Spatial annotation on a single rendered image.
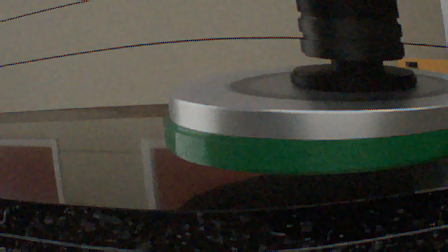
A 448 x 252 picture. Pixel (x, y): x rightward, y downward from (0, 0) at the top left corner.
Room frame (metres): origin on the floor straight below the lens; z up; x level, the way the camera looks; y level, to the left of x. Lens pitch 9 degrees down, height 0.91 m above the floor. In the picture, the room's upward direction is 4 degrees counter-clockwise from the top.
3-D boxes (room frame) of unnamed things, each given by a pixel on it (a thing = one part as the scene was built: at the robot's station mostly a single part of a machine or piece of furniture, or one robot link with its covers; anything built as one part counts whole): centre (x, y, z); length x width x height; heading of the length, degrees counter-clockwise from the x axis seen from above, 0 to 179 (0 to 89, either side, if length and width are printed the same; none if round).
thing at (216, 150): (0.46, -0.08, 0.84); 0.22 x 0.22 x 0.04
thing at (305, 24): (0.46, -0.08, 0.89); 0.07 x 0.07 x 0.01
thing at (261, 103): (0.46, -0.08, 0.85); 0.21 x 0.21 x 0.01
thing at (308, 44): (0.46, -0.08, 0.87); 0.07 x 0.07 x 0.01
